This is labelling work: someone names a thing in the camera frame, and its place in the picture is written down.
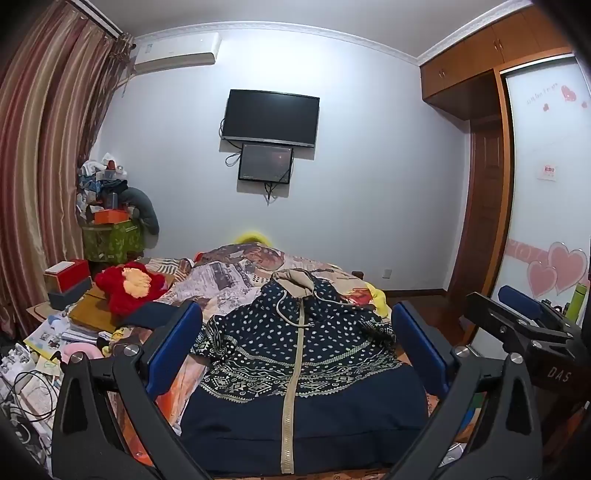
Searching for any wooden overhead cabinet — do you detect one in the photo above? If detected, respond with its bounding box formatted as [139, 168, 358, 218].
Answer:
[419, 4, 578, 121]

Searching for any brown wooden board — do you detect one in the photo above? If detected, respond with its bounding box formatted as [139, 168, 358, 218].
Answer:
[69, 281, 136, 334]

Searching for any grey neck pillow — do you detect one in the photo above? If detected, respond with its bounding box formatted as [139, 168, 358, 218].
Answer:
[121, 187, 160, 237]

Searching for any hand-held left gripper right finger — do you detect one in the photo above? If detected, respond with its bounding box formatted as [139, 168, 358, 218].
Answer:
[392, 301, 543, 480]

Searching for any small black monitor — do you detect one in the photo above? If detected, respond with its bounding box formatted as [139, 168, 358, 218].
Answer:
[238, 142, 295, 185]

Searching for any white air conditioner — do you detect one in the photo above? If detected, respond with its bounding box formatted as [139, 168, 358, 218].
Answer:
[129, 33, 223, 75]

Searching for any orange box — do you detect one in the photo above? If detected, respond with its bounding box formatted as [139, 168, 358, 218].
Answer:
[92, 209, 130, 226]

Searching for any brown wooden door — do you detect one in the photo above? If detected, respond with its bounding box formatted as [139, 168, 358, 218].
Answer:
[445, 117, 507, 297]

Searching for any striped curtain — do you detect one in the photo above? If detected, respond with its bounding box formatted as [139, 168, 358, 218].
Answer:
[0, 0, 136, 352]

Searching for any tangle of cables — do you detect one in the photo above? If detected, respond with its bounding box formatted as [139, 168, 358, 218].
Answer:
[0, 342, 66, 462]

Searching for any green patterned box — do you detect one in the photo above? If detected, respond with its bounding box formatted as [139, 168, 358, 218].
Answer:
[82, 217, 145, 264]

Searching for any pile of magazines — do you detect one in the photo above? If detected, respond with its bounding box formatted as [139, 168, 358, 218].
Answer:
[23, 316, 100, 361]

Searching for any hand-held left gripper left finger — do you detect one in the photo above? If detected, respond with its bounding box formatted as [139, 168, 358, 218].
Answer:
[52, 301, 204, 480]

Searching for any dark blue box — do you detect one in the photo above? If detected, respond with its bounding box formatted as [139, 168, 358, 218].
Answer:
[47, 277, 93, 311]

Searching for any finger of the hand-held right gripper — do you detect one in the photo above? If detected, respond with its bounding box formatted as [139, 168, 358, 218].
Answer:
[464, 291, 539, 346]
[498, 285, 561, 324]

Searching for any printed blanket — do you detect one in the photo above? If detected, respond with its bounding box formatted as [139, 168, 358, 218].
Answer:
[106, 242, 485, 480]

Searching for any pile of clothes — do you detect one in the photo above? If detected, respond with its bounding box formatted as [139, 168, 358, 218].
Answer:
[76, 152, 134, 223]

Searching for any red plush toy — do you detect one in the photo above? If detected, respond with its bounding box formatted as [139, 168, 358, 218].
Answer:
[95, 261, 167, 315]

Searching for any yellow cloth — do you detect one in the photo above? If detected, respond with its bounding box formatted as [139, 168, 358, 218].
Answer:
[367, 284, 393, 320]

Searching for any white wardrobe door with hearts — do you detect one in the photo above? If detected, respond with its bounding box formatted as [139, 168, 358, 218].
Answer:
[468, 53, 591, 352]

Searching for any navy patterned zip hoodie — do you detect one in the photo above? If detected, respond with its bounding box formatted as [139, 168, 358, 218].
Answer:
[180, 268, 431, 479]

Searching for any green bottle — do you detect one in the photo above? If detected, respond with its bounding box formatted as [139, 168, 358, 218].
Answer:
[564, 282, 590, 326]

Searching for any black wall television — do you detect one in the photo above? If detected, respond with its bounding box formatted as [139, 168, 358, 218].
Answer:
[221, 89, 321, 149]

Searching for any pink soft object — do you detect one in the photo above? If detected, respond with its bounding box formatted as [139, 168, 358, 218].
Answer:
[62, 342, 100, 366]

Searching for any red box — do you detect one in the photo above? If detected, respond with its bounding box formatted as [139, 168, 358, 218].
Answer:
[44, 259, 91, 293]

